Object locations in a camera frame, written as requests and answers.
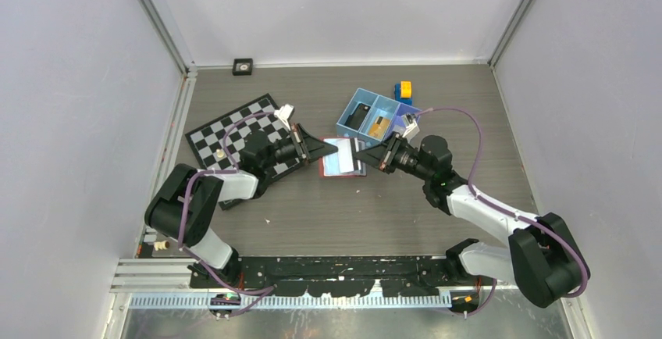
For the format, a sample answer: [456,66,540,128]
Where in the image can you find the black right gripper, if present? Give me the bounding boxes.
[355,131,433,182]

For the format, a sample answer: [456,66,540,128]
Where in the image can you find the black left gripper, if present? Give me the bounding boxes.
[261,123,336,170]

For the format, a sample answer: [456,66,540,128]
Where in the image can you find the red leather card holder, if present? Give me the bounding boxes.
[319,137,367,177]

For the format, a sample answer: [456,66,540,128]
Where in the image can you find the white card with grey stripe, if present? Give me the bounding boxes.
[336,138,360,174]

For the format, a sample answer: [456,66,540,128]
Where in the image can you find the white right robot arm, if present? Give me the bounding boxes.
[355,134,590,308]

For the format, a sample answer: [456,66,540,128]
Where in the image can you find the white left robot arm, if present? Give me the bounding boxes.
[144,124,338,287]

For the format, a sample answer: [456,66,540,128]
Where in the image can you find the orange card in drawer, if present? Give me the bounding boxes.
[368,116,390,140]

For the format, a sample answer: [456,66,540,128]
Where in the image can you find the black card in drawer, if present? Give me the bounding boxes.
[344,103,371,130]

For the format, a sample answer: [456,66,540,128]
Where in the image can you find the purple drawer box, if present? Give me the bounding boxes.
[391,103,421,141]

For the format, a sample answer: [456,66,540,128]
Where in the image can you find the light blue middle drawer box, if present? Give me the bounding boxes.
[358,95,399,145]

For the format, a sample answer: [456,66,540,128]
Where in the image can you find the light blue drawer box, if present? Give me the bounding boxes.
[358,95,399,145]
[336,88,378,141]

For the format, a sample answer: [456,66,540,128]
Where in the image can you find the light blue left drawer box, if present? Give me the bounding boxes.
[336,88,378,141]

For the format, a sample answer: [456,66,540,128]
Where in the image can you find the blue orange toy block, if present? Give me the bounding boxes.
[393,80,413,105]

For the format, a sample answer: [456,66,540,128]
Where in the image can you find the black white chessboard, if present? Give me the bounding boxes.
[185,93,315,211]

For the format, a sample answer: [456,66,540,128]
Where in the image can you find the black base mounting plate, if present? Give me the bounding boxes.
[188,246,493,298]

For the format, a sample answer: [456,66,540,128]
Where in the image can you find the small beige chess piece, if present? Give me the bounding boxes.
[152,241,170,252]

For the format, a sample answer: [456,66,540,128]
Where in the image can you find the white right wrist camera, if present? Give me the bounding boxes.
[401,113,420,141]

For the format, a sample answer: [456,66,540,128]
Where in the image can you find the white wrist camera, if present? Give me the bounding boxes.
[273,104,295,131]
[401,113,420,141]

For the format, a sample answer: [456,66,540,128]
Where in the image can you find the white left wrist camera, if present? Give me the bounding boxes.
[273,104,295,131]

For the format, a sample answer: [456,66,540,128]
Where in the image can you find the black square wall socket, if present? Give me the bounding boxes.
[232,58,254,76]

